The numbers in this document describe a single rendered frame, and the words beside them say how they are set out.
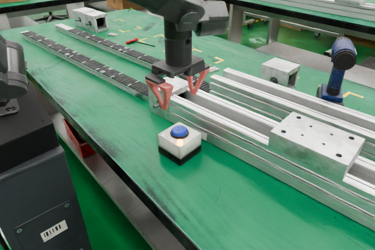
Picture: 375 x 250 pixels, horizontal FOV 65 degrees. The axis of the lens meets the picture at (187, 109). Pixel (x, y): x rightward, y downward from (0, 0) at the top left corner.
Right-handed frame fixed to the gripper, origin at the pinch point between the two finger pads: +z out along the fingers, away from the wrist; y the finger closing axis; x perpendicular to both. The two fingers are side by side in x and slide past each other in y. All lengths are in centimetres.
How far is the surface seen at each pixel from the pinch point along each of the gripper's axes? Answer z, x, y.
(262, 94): 7.6, -6.7, 27.8
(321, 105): 8.3, -21.4, 34.4
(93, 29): 14, 107, 41
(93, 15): 6, 106, 42
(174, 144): 10.2, -1.9, -3.8
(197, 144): 12.7, -3.8, 2.3
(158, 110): 13.9, 16.9, 8.0
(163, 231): 72, 17, 7
